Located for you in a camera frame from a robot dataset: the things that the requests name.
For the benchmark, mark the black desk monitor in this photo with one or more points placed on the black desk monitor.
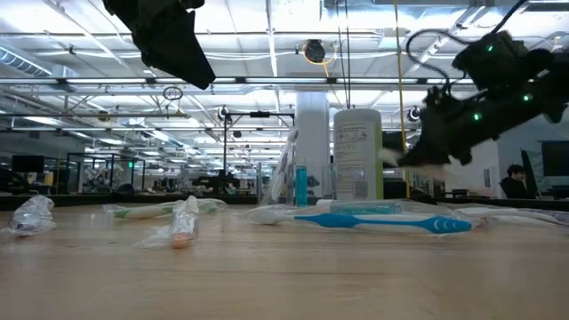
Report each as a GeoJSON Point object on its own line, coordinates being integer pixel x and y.
{"type": "Point", "coordinates": [26, 164]}

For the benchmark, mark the black round mounted camera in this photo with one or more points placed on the black round mounted camera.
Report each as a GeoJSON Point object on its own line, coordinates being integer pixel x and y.
{"type": "Point", "coordinates": [414, 114]}

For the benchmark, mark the black camera rig frame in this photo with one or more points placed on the black camera rig frame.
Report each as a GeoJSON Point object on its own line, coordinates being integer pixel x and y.
{"type": "Point", "coordinates": [260, 114]}

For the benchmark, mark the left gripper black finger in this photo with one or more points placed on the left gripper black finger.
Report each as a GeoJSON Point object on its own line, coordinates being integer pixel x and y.
{"type": "Point", "coordinates": [182, 53]}

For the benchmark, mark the orange white toothbrush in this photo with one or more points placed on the orange white toothbrush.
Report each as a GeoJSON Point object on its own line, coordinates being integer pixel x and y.
{"type": "Point", "coordinates": [184, 222]}

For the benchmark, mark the purple white toothbrush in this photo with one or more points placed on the purple white toothbrush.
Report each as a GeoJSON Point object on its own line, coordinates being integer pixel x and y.
{"type": "Point", "coordinates": [502, 215]}
{"type": "Point", "coordinates": [31, 215]}

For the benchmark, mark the black panel screen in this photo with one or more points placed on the black panel screen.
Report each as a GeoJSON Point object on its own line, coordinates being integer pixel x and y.
{"type": "Point", "coordinates": [393, 140]}

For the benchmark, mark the white building column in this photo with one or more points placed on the white building column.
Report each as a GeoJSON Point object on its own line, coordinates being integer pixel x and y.
{"type": "Point", "coordinates": [313, 133]}

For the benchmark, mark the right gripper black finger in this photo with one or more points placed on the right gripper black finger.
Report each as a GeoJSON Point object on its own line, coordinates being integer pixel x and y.
{"type": "Point", "coordinates": [433, 153]}

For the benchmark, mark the person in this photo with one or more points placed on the person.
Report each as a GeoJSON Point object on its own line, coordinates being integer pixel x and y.
{"type": "Point", "coordinates": [515, 186]}

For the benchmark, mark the white wipes canister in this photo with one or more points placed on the white wipes canister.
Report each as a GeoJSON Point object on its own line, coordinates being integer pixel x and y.
{"type": "Point", "coordinates": [358, 142]}

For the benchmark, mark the black hanging ceiling camera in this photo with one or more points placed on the black hanging ceiling camera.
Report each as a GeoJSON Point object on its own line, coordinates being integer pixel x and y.
{"type": "Point", "coordinates": [314, 51]}

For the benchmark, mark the dark wall monitor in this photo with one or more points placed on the dark wall monitor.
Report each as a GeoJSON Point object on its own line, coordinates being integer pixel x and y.
{"type": "Point", "coordinates": [555, 160]}

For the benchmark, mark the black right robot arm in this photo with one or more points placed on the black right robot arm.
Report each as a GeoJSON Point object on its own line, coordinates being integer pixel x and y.
{"type": "Point", "coordinates": [555, 75]}

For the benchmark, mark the blue white toothbrush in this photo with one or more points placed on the blue white toothbrush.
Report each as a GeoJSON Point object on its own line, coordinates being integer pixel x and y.
{"type": "Point", "coordinates": [333, 221]}
{"type": "Point", "coordinates": [281, 171]}

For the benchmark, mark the green white toothbrush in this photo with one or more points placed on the green white toothbrush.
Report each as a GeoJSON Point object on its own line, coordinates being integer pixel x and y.
{"type": "Point", "coordinates": [146, 211]}

